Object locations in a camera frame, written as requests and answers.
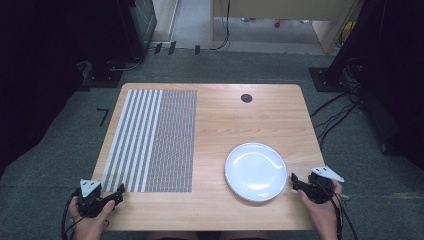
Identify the left hand-held gripper black cable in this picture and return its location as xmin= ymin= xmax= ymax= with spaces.
xmin=60 ymin=188 xmax=84 ymax=240

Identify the right hand-held gripper black cable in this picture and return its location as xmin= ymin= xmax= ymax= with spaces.
xmin=328 ymin=191 xmax=360 ymax=240

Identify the white round plate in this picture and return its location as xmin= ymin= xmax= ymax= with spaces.
xmin=224 ymin=142 xmax=288 ymax=203

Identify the black stand base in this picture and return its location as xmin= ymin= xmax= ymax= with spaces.
xmin=308 ymin=66 xmax=349 ymax=93
xmin=79 ymin=59 xmax=125 ymax=90

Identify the black floor tape corner mark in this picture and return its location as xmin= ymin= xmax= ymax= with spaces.
xmin=96 ymin=107 xmax=110 ymax=128

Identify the bundle of black floor cables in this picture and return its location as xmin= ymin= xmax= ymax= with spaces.
xmin=309 ymin=58 xmax=366 ymax=149

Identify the hand-held gripper black cable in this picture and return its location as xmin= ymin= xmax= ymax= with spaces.
xmin=328 ymin=191 xmax=360 ymax=240
xmin=60 ymin=188 xmax=84 ymax=240

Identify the person's right hand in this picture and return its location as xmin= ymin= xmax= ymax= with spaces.
xmin=297 ymin=181 xmax=344 ymax=225

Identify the black curtain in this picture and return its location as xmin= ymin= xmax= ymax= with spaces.
xmin=324 ymin=0 xmax=424 ymax=171
xmin=0 ymin=0 xmax=134 ymax=178

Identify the white floor cable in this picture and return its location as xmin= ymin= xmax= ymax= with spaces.
xmin=105 ymin=56 xmax=145 ymax=72

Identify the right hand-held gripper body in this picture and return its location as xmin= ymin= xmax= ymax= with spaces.
xmin=299 ymin=165 xmax=345 ymax=205

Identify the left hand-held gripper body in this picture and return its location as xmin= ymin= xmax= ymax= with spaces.
xmin=77 ymin=179 xmax=116 ymax=219

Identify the grey white striped placemat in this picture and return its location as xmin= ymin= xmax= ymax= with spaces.
xmin=99 ymin=89 xmax=198 ymax=194

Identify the black hanging cable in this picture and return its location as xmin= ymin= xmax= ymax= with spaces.
xmin=211 ymin=0 xmax=232 ymax=52

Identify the person's left hand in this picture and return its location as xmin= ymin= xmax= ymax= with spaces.
xmin=68 ymin=195 xmax=116 ymax=234

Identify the dark cabinet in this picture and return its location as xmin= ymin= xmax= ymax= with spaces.
xmin=116 ymin=0 xmax=158 ymax=62

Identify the light wooden desk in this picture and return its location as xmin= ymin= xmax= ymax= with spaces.
xmin=209 ymin=0 xmax=364 ymax=55

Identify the yellow item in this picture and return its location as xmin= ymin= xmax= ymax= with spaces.
xmin=339 ymin=20 xmax=357 ymax=46

